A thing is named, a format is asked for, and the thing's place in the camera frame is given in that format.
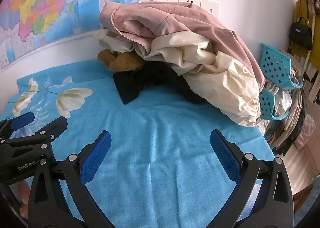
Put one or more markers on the blue floral bed sheet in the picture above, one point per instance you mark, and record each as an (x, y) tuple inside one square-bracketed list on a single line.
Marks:
[(155, 143)]

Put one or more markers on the mustard brown garment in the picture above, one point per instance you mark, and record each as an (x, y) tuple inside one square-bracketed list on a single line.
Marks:
[(122, 64)]

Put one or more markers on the person's left hand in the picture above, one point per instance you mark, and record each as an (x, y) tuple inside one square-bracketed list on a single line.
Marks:
[(24, 200)]

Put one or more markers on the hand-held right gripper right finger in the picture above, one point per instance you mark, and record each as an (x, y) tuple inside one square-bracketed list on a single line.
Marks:
[(225, 158)]

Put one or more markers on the black garment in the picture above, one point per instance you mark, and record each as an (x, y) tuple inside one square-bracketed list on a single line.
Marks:
[(155, 77)]

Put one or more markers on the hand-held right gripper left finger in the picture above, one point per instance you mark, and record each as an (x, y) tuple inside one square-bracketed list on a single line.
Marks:
[(96, 158)]

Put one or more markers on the pile of mixed clothes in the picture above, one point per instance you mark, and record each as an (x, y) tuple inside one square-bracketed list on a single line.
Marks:
[(287, 128)]

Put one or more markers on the cream garment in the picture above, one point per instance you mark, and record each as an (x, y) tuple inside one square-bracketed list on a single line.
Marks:
[(225, 80)]

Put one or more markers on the black handbag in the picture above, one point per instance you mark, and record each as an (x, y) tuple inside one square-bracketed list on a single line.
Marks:
[(300, 34)]

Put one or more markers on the pink jacket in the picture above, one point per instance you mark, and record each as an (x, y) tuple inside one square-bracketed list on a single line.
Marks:
[(187, 20)]

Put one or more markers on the yellow hanging cloth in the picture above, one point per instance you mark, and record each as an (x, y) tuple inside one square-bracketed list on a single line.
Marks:
[(300, 7)]

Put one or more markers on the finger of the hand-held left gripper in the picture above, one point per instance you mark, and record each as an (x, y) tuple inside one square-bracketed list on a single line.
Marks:
[(50, 128), (23, 120)]

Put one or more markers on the colourful wall map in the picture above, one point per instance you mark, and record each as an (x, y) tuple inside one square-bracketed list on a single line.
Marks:
[(37, 5)]

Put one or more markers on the blue plastic basket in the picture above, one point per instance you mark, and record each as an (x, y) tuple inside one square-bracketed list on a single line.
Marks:
[(266, 103), (272, 67)]

